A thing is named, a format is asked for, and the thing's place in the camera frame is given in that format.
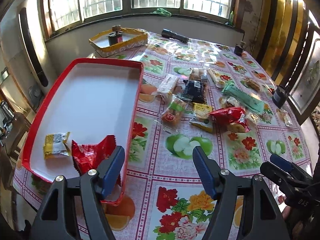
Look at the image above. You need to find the red snack packet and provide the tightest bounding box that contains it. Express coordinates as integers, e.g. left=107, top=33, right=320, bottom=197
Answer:
left=209, top=107, right=249, bottom=133
left=71, top=135, right=116, bottom=175

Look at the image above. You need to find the green long snack packet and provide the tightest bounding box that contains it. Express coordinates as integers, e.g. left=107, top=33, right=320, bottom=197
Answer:
left=222, top=83, right=264, bottom=115

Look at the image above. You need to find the yellow cracker snack packet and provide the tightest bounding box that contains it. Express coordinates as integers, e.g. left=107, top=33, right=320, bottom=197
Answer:
left=189, top=103, right=213, bottom=133

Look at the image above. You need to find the dark blue snack packet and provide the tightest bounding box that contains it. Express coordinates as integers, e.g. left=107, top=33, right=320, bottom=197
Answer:
left=182, top=80, right=206, bottom=104

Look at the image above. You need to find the clear peanut snack packet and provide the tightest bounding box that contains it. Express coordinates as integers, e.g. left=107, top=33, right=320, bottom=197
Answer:
left=161, top=94, right=192, bottom=128

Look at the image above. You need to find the white long biscuit packet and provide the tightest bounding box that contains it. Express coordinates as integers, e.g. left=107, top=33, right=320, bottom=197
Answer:
left=156, top=74, right=179, bottom=102

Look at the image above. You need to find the clear cake packet right edge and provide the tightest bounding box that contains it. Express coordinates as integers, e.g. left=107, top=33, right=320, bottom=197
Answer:
left=277, top=109, right=293, bottom=127

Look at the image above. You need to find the black weight right edge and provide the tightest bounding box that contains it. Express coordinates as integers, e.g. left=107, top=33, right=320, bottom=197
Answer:
left=272, top=86, right=289, bottom=109

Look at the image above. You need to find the small yellow packet in tray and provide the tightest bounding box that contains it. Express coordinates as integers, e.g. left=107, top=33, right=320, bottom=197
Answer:
left=43, top=132, right=71, bottom=159

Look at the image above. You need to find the clear sesame candy packet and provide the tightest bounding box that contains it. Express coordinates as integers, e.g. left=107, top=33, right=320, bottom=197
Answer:
left=219, top=96, right=241, bottom=108

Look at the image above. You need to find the clear pastry packet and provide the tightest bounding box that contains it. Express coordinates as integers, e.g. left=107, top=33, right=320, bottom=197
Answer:
left=241, top=77, right=260, bottom=93

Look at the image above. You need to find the floral plastic tablecloth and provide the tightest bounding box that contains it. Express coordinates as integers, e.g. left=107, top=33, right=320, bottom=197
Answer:
left=13, top=33, right=311, bottom=239

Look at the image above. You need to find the floral wrapped snack packet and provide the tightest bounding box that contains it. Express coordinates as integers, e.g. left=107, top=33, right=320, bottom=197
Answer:
left=207, top=68, right=234, bottom=88

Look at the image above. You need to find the small black weight far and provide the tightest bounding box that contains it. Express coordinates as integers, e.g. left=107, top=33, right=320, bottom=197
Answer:
left=234, top=40, right=246, bottom=56

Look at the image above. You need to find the clear striped biscuit packet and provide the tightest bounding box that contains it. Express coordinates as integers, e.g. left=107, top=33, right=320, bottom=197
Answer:
left=189, top=68, right=208, bottom=82

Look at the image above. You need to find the red shallow tray box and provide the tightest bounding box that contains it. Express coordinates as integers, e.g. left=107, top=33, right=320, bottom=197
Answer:
left=21, top=57, right=145, bottom=207

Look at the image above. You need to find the black flashlight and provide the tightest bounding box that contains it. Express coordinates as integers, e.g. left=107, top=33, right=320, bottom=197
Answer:
left=161, top=29, right=189, bottom=44

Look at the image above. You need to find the white tower air conditioner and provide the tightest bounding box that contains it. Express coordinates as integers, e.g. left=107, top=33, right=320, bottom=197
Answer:
left=17, top=0, right=56, bottom=94

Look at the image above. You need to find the black weight in yellow tray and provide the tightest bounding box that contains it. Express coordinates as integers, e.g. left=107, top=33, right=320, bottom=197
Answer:
left=108, top=25, right=123, bottom=46

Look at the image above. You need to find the yellow shallow tray box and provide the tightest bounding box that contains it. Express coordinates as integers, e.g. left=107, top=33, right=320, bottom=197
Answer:
left=88, top=25, right=148, bottom=57

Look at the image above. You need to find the green cloth on windowsill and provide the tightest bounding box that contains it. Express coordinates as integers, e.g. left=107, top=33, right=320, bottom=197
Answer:
left=151, top=8, right=172, bottom=17

